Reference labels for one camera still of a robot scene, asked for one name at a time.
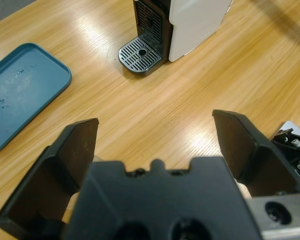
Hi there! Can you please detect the white capsule coffee machine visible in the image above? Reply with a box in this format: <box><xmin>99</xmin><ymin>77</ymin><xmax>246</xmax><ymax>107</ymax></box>
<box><xmin>132</xmin><ymin>0</ymin><xmax>235</xmax><ymax>63</ymax></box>

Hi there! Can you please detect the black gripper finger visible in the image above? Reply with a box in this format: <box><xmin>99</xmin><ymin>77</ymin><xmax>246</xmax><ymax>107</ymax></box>
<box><xmin>211</xmin><ymin>109</ymin><xmax>300</xmax><ymax>199</ymax></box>
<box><xmin>0</xmin><ymin>117</ymin><xmax>100</xmax><ymax>235</ymax></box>

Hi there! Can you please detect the teal plastic tray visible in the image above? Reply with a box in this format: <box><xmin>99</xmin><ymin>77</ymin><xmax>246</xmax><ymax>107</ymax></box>
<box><xmin>0</xmin><ymin>42</ymin><xmax>73</xmax><ymax>154</ymax></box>

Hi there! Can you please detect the clear glass cup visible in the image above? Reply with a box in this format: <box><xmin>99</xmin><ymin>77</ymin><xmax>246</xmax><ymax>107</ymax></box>
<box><xmin>61</xmin><ymin>154</ymin><xmax>252</xmax><ymax>223</ymax></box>

